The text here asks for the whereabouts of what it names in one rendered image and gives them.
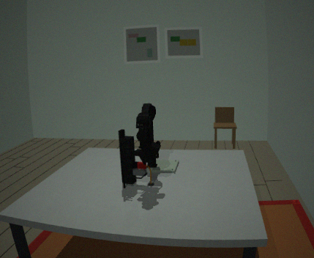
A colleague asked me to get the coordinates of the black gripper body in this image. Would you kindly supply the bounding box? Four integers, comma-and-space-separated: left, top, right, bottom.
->
134, 137, 151, 157

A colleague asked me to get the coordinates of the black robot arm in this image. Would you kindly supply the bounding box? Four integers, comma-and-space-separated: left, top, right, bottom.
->
136, 103, 161, 168

